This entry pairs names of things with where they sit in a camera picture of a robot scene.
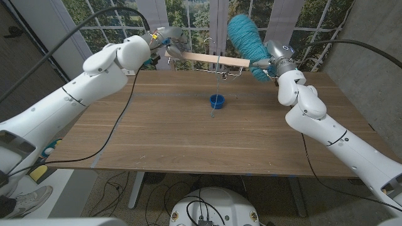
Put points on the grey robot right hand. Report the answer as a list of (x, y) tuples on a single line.
[(279, 55)]

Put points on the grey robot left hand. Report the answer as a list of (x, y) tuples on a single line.
[(171, 34)]

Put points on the teal yarn skein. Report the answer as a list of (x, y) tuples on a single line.
[(246, 37)]

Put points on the wooden bar clothes hanger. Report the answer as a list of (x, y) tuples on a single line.
[(204, 58)]

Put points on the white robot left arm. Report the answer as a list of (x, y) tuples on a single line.
[(78, 94)]

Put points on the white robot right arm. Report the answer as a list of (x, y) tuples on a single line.
[(345, 147)]

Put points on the blue plastic cup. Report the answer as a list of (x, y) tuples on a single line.
[(217, 102)]

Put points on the printed window backdrop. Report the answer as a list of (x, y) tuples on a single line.
[(314, 19)]

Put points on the grey table leg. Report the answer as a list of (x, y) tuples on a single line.
[(298, 197)]

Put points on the dark perforated partition panel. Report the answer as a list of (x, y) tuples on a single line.
[(19, 62)]

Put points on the white table leg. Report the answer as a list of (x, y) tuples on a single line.
[(136, 191)]

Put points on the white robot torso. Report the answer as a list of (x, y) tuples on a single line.
[(216, 204)]

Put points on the teal and white floor object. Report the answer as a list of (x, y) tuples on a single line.
[(51, 147)]

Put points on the yellow and black floor pads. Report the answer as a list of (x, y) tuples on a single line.
[(39, 172)]

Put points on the grey sneaker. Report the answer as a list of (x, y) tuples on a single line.
[(31, 201)]

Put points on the dark trouser leg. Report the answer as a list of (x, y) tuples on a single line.
[(6, 205)]

